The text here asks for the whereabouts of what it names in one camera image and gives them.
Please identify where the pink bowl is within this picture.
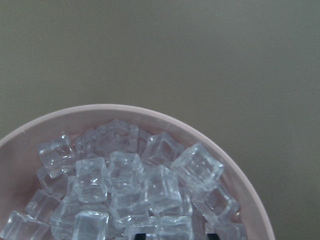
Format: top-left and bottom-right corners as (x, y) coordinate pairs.
(0, 103), (274, 240)

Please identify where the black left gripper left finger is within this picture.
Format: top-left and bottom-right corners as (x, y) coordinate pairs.
(134, 233), (147, 240)

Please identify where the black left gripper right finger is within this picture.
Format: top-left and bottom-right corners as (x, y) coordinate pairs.
(206, 233), (218, 240)

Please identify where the clear ice cubes pile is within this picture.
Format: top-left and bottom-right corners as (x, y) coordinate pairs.
(0, 119), (247, 240)

